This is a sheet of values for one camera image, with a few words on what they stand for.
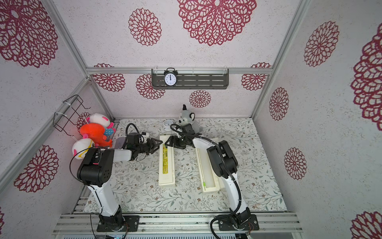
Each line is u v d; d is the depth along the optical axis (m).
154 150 0.93
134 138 0.79
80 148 0.79
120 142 1.04
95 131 0.89
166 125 1.13
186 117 0.95
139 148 0.85
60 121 0.72
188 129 0.84
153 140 0.90
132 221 0.75
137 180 0.88
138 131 0.93
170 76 0.90
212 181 0.81
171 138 0.90
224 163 0.58
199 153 0.92
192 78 0.94
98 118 0.94
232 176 0.58
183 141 0.88
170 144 0.90
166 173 0.83
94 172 0.52
